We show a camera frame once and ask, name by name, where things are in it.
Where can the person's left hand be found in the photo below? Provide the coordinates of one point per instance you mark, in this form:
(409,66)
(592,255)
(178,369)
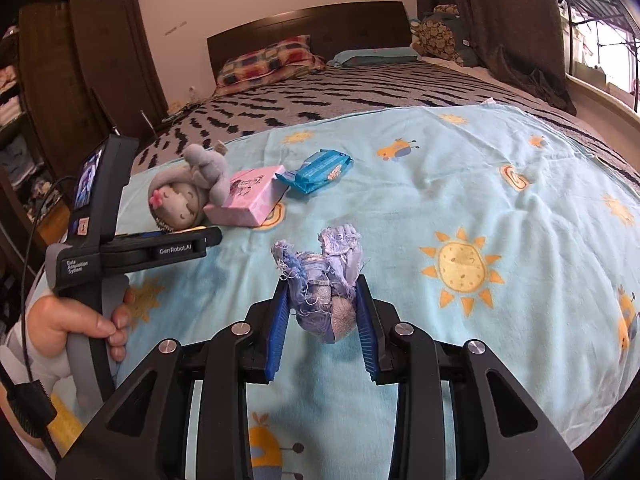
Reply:
(55,317)

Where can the checkered colourful pillow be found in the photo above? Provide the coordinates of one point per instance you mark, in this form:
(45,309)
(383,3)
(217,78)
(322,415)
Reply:
(265,62)

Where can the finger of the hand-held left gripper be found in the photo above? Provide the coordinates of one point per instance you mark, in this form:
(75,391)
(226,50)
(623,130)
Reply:
(200,236)

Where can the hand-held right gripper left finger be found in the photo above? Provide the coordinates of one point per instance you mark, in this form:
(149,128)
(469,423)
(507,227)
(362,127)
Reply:
(277,330)

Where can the person's left forearm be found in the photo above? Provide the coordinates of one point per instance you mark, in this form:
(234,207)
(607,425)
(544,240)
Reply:
(40,365)

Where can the blue wipes packet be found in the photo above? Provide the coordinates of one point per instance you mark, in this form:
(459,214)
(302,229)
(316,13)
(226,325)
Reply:
(320,170)

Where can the pink printed box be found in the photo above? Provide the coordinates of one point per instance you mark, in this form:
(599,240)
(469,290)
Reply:
(250,195)

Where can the brown curtain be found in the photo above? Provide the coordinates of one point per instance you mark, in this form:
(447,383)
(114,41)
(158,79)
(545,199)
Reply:
(500,25)

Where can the patterned brown cushion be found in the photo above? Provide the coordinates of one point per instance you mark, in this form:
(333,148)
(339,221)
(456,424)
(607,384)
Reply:
(440,35)

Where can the cluttered storage shelf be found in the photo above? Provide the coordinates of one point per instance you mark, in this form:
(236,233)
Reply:
(20,110)

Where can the light blue printed sheet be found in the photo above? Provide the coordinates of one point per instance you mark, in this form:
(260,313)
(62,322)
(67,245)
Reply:
(450,185)

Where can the grey plush doll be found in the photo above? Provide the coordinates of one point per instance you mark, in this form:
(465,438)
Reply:
(175,200)

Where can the black folding rack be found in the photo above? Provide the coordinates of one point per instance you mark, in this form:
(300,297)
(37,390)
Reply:
(590,10)

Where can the window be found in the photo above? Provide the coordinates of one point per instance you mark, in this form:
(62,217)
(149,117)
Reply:
(615,50)

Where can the metal chair frame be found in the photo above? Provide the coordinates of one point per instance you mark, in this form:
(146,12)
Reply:
(147,121)

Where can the grey plush elephant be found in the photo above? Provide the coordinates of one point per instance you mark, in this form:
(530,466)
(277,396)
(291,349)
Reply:
(212,170)

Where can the dark wooden headboard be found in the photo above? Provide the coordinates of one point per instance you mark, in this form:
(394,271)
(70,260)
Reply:
(300,25)

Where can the blue pillow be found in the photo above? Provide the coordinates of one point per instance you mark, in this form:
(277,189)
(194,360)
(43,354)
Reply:
(375,56)

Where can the purple frayed cloth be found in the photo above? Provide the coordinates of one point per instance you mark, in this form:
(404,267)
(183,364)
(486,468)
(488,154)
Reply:
(320,280)

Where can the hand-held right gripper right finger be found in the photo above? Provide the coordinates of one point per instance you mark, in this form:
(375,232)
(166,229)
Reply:
(365,330)

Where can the grey zigzag blanket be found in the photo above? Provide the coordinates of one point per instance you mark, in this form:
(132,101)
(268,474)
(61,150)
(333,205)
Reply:
(350,90)

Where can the dark wooden wardrobe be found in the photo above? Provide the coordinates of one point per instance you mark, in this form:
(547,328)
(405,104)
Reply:
(90,70)

